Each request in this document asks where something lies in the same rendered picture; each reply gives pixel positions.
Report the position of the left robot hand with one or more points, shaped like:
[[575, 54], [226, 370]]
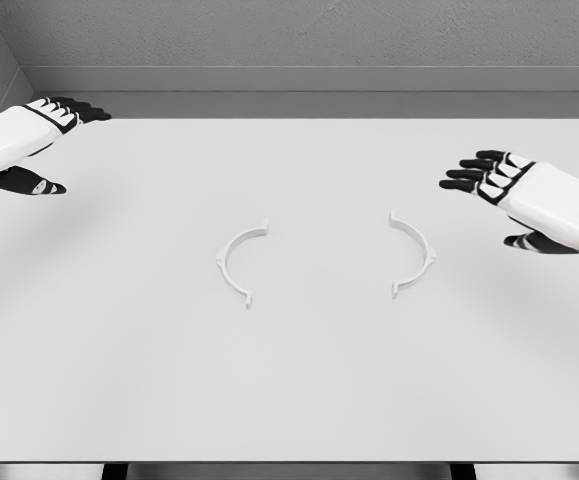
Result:
[[14, 132]]

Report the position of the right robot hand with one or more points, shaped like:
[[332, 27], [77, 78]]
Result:
[[549, 195]]

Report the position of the white table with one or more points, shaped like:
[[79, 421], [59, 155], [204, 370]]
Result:
[[289, 350]]

